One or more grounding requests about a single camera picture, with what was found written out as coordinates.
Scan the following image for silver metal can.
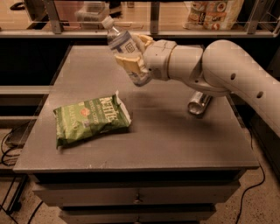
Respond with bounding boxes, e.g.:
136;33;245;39
187;91;212;116

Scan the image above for colourful snack bag on shelf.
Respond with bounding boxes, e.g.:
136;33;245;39
183;0;244;31

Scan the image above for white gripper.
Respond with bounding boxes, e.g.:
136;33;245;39
115;33;177;81

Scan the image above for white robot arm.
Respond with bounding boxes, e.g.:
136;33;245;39
115;35;280;136

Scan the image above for green chips bag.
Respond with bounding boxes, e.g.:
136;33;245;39
53;91;131;147

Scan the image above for grey table with drawers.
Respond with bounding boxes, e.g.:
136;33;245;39
15;45;258;224

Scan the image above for metal shelf rail frame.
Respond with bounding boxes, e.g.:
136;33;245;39
0;0;280;39

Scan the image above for clear plastic water bottle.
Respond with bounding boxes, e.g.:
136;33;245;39
101;16;151;87

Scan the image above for black cables on left floor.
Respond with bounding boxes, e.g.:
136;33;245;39
0;121;45;224

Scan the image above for black cable on right floor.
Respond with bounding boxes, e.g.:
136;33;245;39
234;122;267;224

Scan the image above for clear plastic container on shelf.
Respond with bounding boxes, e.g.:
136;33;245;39
74;1;109;30

